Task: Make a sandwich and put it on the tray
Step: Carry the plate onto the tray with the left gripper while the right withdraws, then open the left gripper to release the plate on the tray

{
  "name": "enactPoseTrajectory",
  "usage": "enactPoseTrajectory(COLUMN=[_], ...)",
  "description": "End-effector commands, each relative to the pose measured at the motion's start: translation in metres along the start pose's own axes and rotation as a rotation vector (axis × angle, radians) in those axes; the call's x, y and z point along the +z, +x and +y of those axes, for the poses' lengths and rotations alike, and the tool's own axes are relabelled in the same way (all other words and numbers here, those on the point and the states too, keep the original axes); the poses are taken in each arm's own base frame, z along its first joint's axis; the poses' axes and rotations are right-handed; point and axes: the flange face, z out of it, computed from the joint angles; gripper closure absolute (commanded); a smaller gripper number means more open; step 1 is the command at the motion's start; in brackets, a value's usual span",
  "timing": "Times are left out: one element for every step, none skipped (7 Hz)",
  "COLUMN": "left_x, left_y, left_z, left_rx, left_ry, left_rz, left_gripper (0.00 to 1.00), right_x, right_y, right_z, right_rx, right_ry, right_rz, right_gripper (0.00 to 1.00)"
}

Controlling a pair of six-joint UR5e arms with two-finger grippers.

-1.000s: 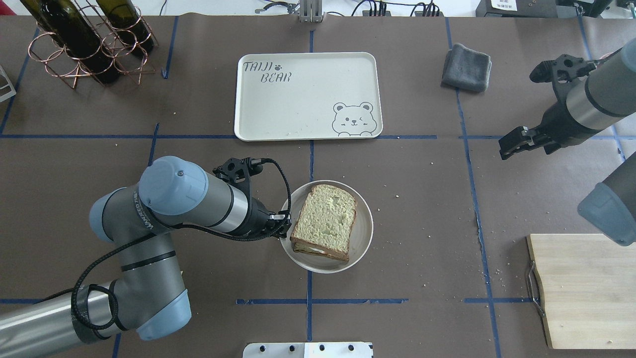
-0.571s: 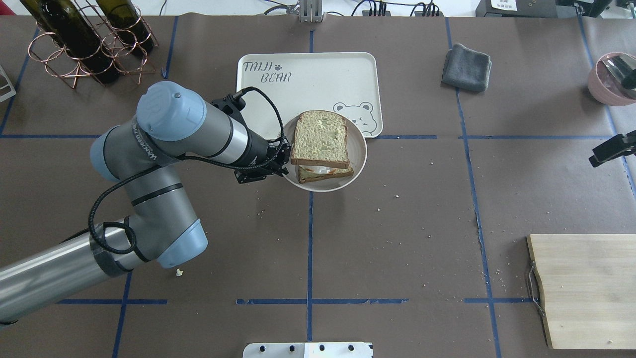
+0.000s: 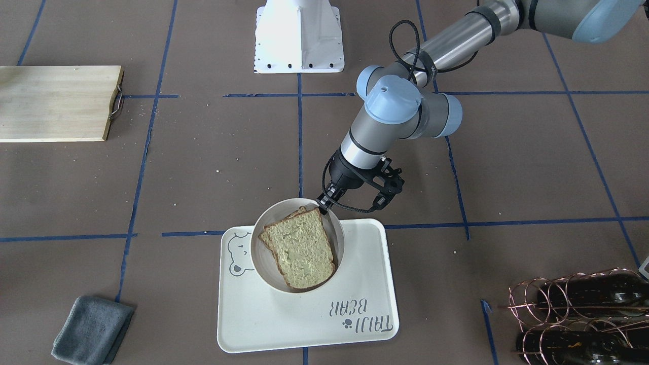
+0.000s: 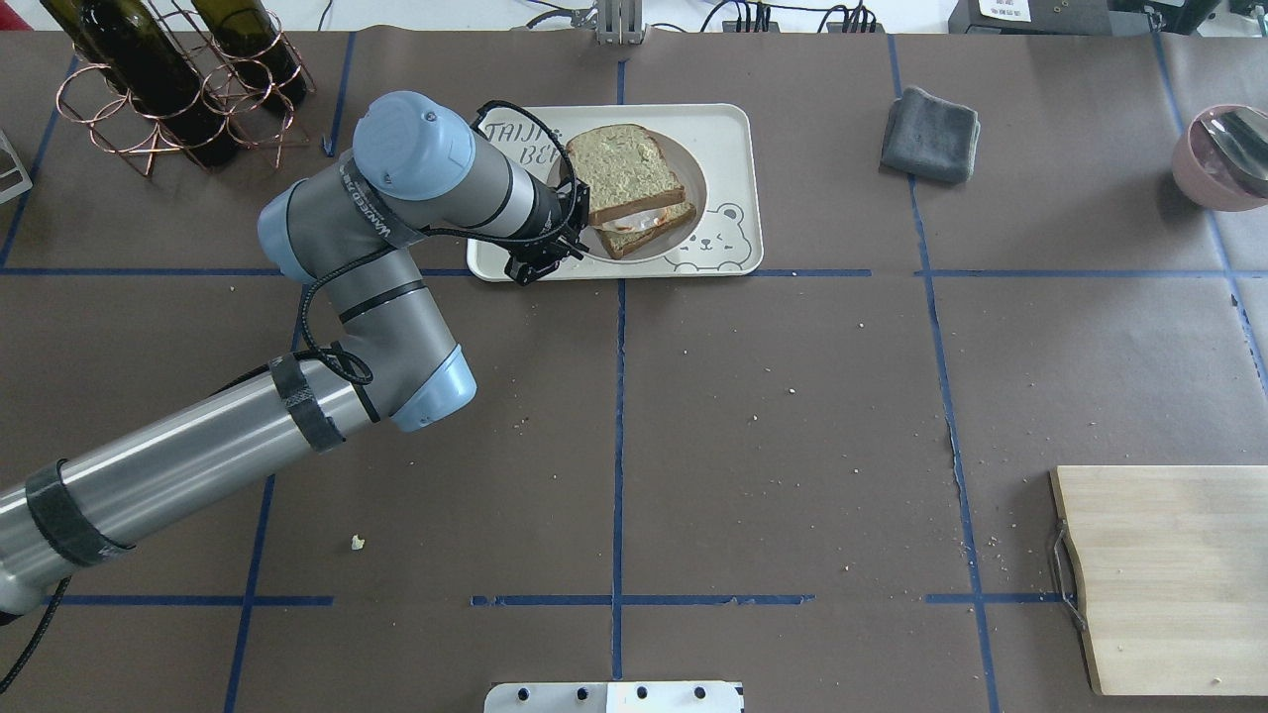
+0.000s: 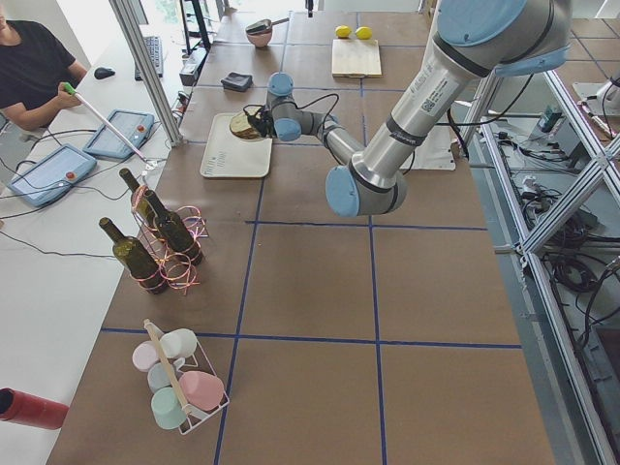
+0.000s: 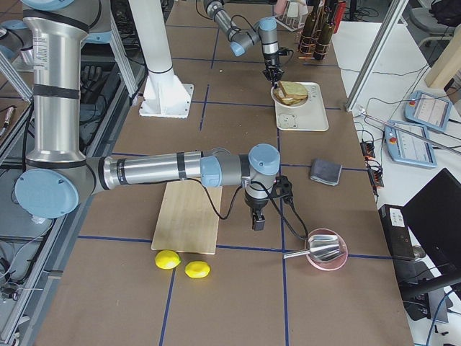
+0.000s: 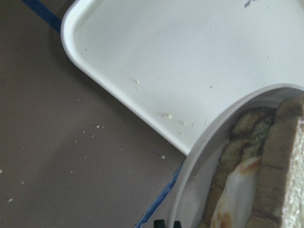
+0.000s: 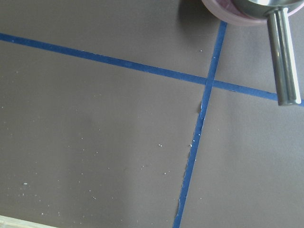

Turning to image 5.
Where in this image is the pink cup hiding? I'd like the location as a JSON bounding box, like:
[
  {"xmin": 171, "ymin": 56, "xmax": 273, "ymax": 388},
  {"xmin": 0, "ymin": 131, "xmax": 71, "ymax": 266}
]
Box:
[{"xmin": 179, "ymin": 370, "xmax": 225, "ymax": 412}]

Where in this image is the far blue teach pendant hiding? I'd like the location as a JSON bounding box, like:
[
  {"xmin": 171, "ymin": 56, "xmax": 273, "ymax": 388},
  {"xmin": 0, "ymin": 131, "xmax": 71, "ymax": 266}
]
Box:
[{"xmin": 82, "ymin": 109, "xmax": 155, "ymax": 160}]

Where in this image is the white cup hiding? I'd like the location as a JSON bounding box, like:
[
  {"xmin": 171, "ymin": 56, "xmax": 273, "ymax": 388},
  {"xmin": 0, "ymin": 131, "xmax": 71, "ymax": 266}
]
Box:
[{"xmin": 160, "ymin": 328, "xmax": 198, "ymax": 358}]

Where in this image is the pink bowl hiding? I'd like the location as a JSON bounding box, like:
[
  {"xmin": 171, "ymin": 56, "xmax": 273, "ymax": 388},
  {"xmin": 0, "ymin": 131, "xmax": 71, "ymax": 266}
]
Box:
[{"xmin": 246, "ymin": 29, "xmax": 273, "ymax": 48}]

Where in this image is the mint green cup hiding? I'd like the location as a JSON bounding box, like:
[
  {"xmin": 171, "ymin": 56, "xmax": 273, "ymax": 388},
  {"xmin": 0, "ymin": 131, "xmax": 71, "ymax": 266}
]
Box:
[{"xmin": 150, "ymin": 387, "xmax": 187, "ymax": 430}]

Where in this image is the near blue teach pendant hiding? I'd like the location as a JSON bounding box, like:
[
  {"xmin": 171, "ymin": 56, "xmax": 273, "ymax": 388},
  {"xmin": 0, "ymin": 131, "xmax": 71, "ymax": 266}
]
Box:
[{"xmin": 9, "ymin": 144, "xmax": 97, "ymax": 207}]

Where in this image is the white round plate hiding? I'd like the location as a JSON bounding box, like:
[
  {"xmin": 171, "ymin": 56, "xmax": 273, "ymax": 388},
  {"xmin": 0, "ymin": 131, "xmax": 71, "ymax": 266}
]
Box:
[{"xmin": 229, "ymin": 112, "xmax": 272, "ymax": 140}]

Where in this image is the dark green wine bottle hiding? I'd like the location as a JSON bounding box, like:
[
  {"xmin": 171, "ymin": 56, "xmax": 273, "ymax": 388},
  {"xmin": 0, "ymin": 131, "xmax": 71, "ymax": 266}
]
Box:
[{"xmin": 99, "ymin": 217, "xmax": 169, "ymax": 295}]

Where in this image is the pink grabber stick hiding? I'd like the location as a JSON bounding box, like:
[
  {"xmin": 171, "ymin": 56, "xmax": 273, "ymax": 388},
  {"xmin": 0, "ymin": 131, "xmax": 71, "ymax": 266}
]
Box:
[{"xmin": 61, "ymin": 82, "xmax": 159, "ymax": 171}]

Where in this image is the left yellow lemon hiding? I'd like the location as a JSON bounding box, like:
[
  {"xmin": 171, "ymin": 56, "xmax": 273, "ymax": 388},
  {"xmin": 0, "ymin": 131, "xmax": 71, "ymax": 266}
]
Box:
[{"xmin": 355, "ymin": 26, "xmax": 373, "ymax": 40}]

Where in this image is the black computer mouse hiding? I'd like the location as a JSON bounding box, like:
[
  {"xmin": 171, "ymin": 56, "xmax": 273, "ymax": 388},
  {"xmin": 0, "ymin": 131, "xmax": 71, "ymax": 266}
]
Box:
[{"xmin": 93, "ymin": 67, "xmax": 115, "ymax": 80}]

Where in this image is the black keyboard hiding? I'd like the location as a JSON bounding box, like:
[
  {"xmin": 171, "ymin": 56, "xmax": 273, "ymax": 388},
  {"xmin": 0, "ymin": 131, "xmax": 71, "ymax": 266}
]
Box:
[{"xmin": 133, "ymin": 35, "xmax": 166, "ymax": 81}]

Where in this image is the metal scoop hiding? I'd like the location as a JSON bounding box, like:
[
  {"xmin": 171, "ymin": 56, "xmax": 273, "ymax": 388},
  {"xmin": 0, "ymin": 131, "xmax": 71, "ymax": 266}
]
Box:
[{"xmin": 245, "ymin": 17, "xmax": 289, "ymax": 35}]

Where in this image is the aluminium frame post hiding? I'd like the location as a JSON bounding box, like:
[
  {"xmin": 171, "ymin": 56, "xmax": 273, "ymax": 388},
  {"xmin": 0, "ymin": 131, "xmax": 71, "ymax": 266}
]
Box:
[{"xmin": 108, "ymin": 0, "xmax": 183, "ymax": 147}]

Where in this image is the white wire cup rack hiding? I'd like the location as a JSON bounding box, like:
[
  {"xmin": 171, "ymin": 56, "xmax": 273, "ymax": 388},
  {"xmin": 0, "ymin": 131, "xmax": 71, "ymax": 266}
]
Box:
[{"xmin": 132, "ymin": 320, "xmax": 230, "ymax": 435}]

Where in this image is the blue teach pendant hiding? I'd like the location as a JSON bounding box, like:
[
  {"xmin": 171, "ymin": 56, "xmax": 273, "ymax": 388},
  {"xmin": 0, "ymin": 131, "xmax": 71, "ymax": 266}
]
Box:
[
  {"xmin": 9, "ymin": 144, "xmax": 97, "ymax": 207},
  {"xmin": 82, "ymin": 109, "xmax": 155, "ymax": 160}
]

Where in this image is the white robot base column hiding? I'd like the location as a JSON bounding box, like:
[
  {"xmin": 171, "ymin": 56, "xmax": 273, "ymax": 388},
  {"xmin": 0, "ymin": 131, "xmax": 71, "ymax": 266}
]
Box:
[{"xmin": 400, "ymin": 118, "xmax": 456, "ymax": 171}]

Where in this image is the red cylinder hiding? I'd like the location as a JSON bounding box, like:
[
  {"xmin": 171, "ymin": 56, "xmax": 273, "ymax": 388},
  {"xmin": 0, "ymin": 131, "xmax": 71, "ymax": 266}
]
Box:
[{"xmin": 1, "ymin": 387, "xmax": 69, "ymax": 430}]

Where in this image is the bread slice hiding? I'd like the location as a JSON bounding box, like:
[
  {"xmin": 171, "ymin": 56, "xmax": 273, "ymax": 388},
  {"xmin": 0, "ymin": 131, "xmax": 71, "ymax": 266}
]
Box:
[{"xmin": 229, "ymin": 113, "xmax": 263, "ymax": 140}]

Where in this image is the wooden cutting board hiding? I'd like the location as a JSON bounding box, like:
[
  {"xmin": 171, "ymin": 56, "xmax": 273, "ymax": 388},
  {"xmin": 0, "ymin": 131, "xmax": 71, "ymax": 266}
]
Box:
[{"xmin": 331, "ymin": 39, "xmax": 383, "ymax": 78}]

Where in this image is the white bear tray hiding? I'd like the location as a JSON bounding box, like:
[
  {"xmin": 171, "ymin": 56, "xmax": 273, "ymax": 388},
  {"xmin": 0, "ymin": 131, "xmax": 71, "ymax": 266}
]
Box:
[{"xmin": 199, "ymin": 112, "xmax": 272, "ymax": 178}]

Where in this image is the copper wire bottle rack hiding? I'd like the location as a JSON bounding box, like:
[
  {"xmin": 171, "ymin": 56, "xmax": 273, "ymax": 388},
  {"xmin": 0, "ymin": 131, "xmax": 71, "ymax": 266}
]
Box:
[{"xmin": 132, "ymin": 186, "xmax": 208, "ymax": 294}]

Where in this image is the person in black shirt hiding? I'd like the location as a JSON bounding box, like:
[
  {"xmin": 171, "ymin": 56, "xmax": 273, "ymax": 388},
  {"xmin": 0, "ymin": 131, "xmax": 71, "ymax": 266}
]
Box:
[{"xmin": 1, "ymin": 17, "xmax": 87, "ymax": 131}]

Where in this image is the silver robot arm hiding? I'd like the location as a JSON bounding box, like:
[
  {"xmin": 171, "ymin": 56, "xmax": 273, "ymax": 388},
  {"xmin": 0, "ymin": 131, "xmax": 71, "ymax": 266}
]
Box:
[{"xmin": 230, "ymin": 1, "xmax": 573, "ymax": 217}]

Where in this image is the grey folded cloth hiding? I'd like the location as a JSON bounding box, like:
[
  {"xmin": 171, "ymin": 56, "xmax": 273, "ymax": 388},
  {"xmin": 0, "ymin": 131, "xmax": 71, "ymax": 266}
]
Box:
[{"xmin": 221, "ymin": 72, "xmax": 253, "ymax": 92}]

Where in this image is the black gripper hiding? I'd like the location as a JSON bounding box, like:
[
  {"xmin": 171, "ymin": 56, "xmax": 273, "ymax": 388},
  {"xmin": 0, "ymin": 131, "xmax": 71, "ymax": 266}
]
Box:
[{"xmin": 242, "ymin": 104, "xmax": 276, "ymax": 139}]

